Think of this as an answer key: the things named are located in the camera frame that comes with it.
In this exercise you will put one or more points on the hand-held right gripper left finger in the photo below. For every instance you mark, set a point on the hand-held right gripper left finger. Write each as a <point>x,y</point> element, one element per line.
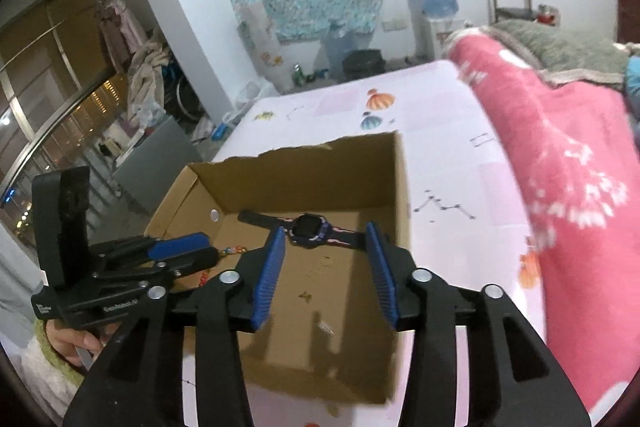
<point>267,277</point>

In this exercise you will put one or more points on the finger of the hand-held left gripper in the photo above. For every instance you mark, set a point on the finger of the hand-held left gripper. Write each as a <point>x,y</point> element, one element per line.
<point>180,244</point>
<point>195,261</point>

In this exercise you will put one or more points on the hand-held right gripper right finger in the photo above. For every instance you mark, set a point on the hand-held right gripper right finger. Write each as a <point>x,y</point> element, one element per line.
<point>382,277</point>

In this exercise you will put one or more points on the cardboard box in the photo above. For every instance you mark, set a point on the cardboard box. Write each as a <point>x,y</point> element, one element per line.
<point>320,267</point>

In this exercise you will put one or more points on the black smartwatch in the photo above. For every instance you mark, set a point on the black smartwatch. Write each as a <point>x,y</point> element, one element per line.
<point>307,229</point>

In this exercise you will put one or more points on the small gold pin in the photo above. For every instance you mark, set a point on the small gold pin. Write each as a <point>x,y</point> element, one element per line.
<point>326,328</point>

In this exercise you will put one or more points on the person's left forearm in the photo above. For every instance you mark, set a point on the person's left forearm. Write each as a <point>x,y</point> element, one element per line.
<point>45,382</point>

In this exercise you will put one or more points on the person's left hand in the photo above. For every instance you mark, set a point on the person's left hand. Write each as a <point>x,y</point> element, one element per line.
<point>65,342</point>

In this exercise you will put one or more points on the grey cabinet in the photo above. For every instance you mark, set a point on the grey cabinet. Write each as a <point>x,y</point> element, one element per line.
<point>155,162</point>

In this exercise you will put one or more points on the dark spoked wheel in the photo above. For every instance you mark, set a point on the dark spoked wheel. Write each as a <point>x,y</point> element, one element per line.
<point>187,99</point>

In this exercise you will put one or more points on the large window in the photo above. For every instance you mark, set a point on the large window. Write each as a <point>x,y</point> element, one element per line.
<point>45,72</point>

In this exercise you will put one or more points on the pile of clothes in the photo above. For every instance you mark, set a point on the pile of clothes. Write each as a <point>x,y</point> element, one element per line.
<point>147,74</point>

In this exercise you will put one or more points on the green bottle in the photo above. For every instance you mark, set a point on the green bottle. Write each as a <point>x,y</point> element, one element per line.
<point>298,75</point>

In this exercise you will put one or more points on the hanging pink clothes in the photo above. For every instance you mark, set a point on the hanging pink clothes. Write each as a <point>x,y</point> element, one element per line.
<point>122,29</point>

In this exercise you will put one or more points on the black bin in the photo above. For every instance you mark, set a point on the black bin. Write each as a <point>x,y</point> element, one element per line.
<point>364,64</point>

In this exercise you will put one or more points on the white narrow cabinet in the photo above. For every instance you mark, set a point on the white narrow cabinet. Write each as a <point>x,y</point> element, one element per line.
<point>260,42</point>

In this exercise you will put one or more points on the clear water jug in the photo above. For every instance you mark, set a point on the clear water jug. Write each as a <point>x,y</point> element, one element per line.
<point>342,49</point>

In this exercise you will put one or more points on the pink floral blanket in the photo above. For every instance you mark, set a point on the pink floral blanket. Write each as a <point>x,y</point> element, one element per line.
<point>575,147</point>

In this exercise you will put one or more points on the white water dispenser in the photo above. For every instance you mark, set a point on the white water dispenser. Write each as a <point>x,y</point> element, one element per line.
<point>440,37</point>

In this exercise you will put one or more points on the grey-green quilted pillow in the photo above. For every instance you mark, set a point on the grey-green quilted pillow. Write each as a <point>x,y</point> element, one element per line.
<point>560,49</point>

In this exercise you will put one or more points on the red object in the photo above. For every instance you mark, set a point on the red object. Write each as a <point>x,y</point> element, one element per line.
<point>546,17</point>

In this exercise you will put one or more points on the light blue garment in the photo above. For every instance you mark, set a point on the light blue garment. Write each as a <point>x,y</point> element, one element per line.
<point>632,82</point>

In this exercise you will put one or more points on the white wall socket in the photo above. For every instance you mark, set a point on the white wall socket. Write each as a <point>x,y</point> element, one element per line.
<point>394,25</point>

